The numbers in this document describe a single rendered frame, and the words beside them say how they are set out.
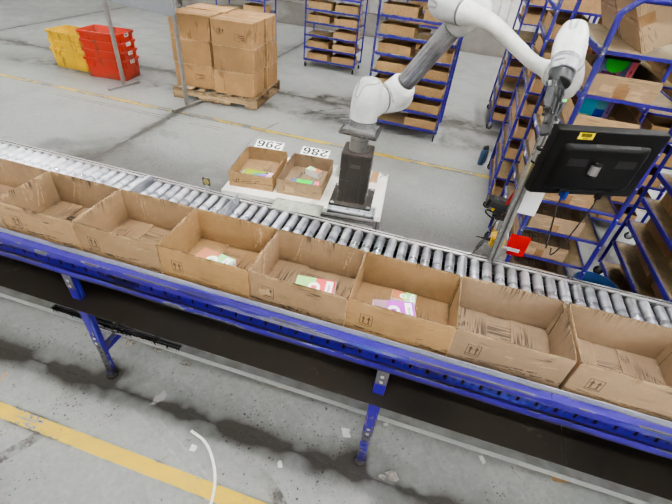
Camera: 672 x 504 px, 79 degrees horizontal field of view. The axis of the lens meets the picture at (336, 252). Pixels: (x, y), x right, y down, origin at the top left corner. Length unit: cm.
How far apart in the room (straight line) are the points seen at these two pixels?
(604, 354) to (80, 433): 242
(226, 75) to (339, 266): 464
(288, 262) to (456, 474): 136
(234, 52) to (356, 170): 384
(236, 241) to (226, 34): 433
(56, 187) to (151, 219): 53
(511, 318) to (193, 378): 173
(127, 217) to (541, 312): 190
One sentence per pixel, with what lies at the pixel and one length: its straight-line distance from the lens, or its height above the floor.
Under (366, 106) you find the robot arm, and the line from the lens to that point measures 228.
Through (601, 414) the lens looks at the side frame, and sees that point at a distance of 168.
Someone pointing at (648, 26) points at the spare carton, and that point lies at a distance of 251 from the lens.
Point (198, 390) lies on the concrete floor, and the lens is 252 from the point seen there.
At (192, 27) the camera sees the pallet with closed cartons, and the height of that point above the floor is 90.
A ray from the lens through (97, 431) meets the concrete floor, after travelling 254.
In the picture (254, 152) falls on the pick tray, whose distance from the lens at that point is 295.
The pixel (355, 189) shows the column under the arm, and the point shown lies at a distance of 247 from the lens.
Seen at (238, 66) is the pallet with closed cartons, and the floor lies 52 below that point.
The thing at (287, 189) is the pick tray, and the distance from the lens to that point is 255.
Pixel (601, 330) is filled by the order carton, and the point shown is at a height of 96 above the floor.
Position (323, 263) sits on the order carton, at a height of 93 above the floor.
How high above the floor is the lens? 209
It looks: 39 degrees down
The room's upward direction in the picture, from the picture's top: 6 degrees clockwise
